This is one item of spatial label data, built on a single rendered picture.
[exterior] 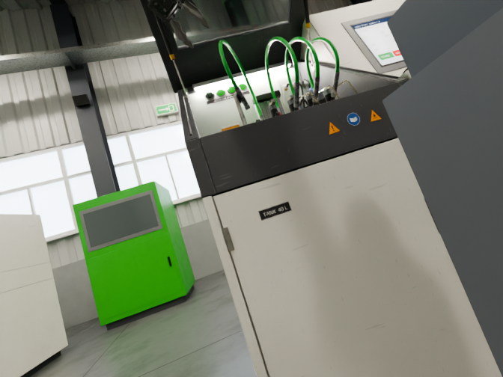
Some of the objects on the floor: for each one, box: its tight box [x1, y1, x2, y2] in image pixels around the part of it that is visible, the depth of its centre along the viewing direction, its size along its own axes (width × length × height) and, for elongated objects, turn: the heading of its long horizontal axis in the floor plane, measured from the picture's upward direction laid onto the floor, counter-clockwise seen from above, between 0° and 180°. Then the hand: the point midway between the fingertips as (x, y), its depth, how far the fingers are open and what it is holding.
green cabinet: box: [73, 181, 195, 331], centre depth 340 cm, size 105×81×162 cm
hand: (198, 35), depth 77 cm, fingers open, 7 cm apart
